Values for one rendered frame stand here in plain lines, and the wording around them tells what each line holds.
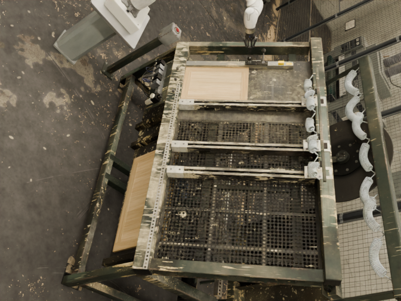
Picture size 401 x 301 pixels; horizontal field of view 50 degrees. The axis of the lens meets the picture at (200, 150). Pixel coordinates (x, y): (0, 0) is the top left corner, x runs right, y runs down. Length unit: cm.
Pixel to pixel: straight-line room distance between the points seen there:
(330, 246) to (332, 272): 17
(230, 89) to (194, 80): 33
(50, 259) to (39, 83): 147
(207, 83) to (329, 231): 166
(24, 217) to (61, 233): 34
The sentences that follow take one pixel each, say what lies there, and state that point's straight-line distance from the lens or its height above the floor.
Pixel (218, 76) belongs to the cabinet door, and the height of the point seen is 114.
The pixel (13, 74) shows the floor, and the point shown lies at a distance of 385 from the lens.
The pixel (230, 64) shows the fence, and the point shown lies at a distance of 393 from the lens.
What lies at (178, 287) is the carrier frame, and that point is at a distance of 329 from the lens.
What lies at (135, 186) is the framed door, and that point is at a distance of 377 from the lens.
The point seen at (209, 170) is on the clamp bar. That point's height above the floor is 118.
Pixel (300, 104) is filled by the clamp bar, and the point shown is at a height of 175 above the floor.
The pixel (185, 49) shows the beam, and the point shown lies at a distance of 411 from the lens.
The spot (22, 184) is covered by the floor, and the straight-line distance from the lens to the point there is 354.
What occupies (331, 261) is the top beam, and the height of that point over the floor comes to 189.
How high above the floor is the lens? 293
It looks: 34 degrees down
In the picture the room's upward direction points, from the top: 70 degrees clockwise
